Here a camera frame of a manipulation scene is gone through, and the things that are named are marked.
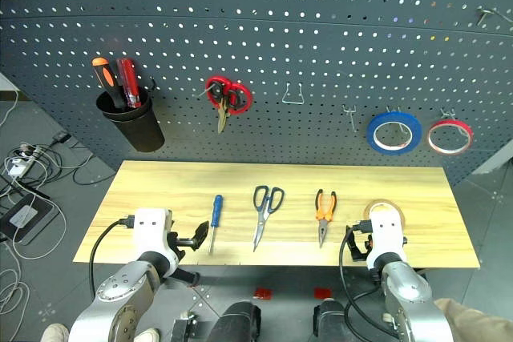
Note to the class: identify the khaki trouser leg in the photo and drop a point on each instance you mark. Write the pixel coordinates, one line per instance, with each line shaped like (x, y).
(477, 322)

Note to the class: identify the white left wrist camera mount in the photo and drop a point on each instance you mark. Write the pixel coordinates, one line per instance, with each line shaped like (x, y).
(152, 234)

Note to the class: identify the white power adapter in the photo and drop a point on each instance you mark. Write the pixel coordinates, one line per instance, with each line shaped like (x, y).
(18, 166)

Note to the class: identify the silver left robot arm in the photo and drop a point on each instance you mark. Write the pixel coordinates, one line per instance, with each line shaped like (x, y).
(120, 298)

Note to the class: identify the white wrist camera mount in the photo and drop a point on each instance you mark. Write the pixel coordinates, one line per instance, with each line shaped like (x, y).
(152, 234)
(386, 238)

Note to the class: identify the blue tape roll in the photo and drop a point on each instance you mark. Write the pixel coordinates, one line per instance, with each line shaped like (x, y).
(372, 133)

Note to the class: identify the metal peg hook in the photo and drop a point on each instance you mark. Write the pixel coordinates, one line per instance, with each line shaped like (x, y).
(352, 119)
(445, 113)
(153, 85)
(485, 13)
(200, 93)
(394, 111)

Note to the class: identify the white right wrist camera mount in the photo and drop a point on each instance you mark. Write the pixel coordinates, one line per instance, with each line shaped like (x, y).
(386, 238)

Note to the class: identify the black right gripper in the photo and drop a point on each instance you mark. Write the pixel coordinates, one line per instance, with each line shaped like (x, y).
(365, 248)

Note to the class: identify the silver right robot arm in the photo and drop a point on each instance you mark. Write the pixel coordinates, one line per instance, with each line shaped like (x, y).
(405, 294)

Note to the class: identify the beige tape roll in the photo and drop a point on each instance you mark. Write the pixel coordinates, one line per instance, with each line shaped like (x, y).
(380, 202)

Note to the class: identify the white shoe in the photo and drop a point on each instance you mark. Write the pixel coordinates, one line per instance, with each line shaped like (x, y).
(55, 333)
(147, 335)

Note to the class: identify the black box with grey pad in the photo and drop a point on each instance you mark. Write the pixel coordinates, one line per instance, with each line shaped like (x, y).
(24, 218)

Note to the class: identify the orange and black screwdriver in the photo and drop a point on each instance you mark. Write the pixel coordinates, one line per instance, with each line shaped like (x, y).
(106, 77)

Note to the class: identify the red floor marker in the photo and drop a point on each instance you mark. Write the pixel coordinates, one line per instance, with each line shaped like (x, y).
(263, 293)
(321, 293)

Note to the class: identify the dark rounded shape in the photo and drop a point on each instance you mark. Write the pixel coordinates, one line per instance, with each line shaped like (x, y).
(332, 322)
(236, 322)

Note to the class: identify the black cup holder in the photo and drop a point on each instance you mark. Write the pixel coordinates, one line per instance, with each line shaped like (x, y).
(140, 129)

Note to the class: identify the dark grey perforated pegboard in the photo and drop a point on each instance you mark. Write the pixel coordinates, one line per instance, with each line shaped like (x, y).
(280, 17)

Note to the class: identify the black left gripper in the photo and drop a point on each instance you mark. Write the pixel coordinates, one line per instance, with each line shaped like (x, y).
(185, 242)

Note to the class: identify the white power strip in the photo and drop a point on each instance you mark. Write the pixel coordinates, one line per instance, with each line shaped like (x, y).
(26, 152)

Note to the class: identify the red tape roll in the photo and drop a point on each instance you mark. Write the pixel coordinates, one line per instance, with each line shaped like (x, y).
(449, 123)

